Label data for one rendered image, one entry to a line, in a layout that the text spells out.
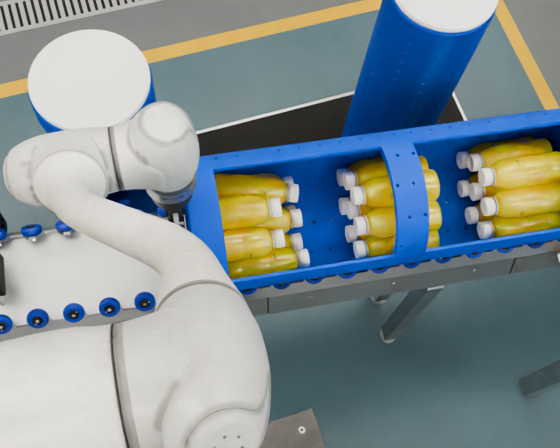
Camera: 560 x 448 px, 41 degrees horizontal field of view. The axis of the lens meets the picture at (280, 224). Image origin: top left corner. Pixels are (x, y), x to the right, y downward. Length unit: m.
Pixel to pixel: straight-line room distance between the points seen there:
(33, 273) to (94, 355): 1.09
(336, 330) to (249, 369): 2.00
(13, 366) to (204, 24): 2.60
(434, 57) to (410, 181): 0.61
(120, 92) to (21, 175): 0.66
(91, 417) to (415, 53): 1.55
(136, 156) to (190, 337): 0.51
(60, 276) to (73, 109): 0.38
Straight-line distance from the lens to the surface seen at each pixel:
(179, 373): 0.65
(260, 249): 1.52
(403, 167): 1.50
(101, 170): 1.13
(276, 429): 1.46
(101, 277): 1.72
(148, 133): 1.11
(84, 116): 1.77
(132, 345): 0.67
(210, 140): 2.72
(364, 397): 2.62
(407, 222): 1.50
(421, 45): 2.01
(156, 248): 0.89
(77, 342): 0.68
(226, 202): 1.52
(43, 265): 1.76
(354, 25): 3.22
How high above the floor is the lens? 2.54
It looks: 68 degrees down
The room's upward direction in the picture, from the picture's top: 11 degrees clockwise
